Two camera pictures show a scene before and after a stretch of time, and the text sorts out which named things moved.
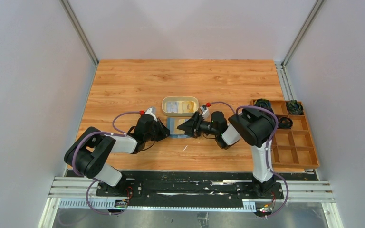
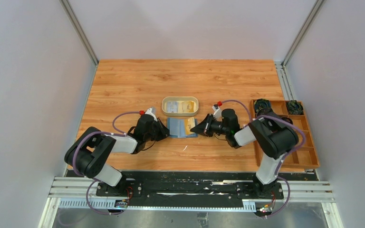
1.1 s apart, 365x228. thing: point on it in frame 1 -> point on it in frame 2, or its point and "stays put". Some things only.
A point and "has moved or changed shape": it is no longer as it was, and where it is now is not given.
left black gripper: x=163 y=133 stays put
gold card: x=177 y=122 has moved or changed shape
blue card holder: x=172 y=124 stays put
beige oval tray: x=179 y=106 stays put
